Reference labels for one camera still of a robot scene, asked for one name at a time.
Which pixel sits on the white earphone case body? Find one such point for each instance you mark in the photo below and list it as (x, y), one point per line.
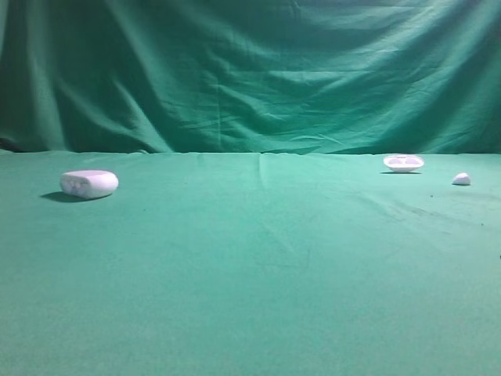
(89, 184)

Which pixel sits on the white earphone case lid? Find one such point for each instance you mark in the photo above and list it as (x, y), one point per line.
(403, 163)

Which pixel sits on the green table cloth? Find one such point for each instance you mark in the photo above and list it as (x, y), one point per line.
(250, 264)

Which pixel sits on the green backdrop cloth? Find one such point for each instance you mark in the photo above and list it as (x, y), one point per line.
(328, 77)

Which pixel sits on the small white earbud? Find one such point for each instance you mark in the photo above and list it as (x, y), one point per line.
(461, 179)

